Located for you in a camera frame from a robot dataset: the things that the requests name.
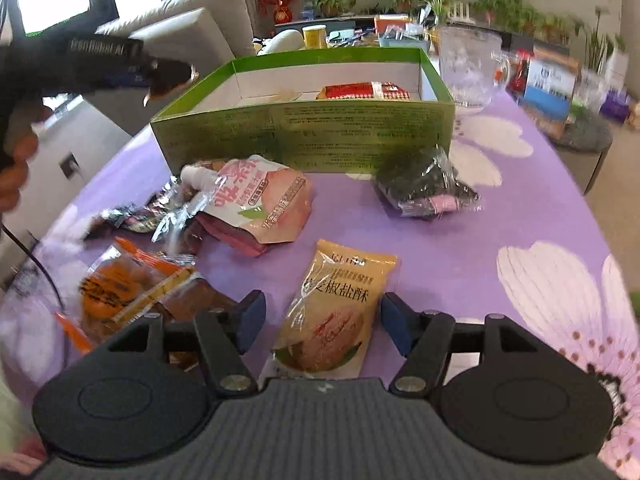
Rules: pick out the clear glass pitcher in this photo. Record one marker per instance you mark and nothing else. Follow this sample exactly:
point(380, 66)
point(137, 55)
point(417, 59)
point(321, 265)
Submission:
point(472, 65)

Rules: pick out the orange peanut snack bag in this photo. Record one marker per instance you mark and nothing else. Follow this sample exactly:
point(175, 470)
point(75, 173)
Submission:
point(126, 283)

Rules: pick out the red black candy packet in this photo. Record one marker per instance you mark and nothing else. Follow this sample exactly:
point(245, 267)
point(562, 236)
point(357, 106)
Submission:
point(129, 218)

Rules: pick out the blue plastic tray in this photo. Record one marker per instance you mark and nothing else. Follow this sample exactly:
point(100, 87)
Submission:
point(399, 38)

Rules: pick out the tan salted biscuit packet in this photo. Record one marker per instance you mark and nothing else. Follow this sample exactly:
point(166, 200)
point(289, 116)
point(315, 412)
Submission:
point(326, 331)

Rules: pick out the tall leafy floor plant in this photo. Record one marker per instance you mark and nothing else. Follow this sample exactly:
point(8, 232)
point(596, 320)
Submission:
point(598, 46)

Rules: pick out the red checkered snack packet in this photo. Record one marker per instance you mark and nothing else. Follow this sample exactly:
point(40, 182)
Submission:
point(366, 90)

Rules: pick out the orange red box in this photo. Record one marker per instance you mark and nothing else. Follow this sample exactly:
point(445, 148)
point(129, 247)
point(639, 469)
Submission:
point(385, 22)

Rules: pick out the round dark side table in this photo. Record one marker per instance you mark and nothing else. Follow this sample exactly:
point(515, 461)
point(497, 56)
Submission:
point(583, 147)

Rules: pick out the person's left hand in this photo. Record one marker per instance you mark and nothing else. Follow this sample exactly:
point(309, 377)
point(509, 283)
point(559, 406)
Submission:
point(14, 178)

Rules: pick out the green cardboard box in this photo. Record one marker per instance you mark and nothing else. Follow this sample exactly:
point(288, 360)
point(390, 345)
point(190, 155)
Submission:
point(267, 105)

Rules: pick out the blue white carton box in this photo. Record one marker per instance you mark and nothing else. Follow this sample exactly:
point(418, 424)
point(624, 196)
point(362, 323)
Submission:
point(549, 88)

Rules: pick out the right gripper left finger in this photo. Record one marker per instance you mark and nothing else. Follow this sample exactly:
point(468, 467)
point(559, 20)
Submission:
point(220, 338)

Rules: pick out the dark seaweed snack packet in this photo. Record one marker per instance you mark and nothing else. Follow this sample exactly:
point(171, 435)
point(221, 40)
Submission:
point(424, 185)

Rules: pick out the beige recliner armchair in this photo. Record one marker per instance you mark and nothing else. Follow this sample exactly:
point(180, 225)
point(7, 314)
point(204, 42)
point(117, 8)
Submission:
point(203, 33)

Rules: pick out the purple gift bag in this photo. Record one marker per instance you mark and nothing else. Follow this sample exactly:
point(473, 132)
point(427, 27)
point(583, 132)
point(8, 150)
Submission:
point(615, 106)

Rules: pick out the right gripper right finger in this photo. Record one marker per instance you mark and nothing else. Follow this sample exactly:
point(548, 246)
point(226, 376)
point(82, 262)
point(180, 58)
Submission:
point(436, 347)

